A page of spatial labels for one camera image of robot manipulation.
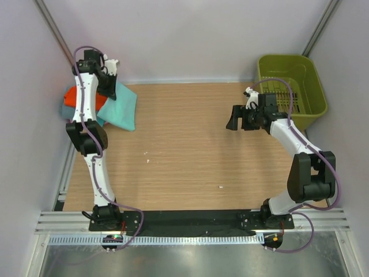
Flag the teal t shirt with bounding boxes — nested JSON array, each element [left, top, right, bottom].
[[97, 82, 137, 132]]

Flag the orange folded t shirt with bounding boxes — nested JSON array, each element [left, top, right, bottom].
[[64, 86, 107, 111]]

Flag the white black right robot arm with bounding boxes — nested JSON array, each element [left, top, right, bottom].
[[226, 88, 338, 229]]

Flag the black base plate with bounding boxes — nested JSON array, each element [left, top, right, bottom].
[[82, 209, 295, 237]]

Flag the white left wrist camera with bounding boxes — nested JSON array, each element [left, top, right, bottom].
[[103, 54, 120, 76]]

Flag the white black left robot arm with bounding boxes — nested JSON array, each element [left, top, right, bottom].
[[66, 46, 123, 231]]

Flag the pink folded t shirt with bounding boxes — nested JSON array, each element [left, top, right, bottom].
[[66, 118, 108, 126]]

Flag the grey folded t shirt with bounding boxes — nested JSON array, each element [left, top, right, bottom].
[[60, 104, 75, 120]]

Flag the white slotted cable duct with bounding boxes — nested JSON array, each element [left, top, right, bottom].
[[48, 233, 264, 246]]

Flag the aluminium frame rail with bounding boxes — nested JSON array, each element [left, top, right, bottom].
[[35, 208, 350, 237]]

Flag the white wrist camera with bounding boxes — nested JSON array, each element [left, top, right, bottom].
[[103, 54, 120, 76], [243, 87, 259, 110]]

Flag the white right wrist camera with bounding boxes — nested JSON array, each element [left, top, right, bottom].
[[243, 87, 259, 110]]

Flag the green plastic basket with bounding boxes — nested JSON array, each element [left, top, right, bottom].
[[255, 54, 327, 132]]

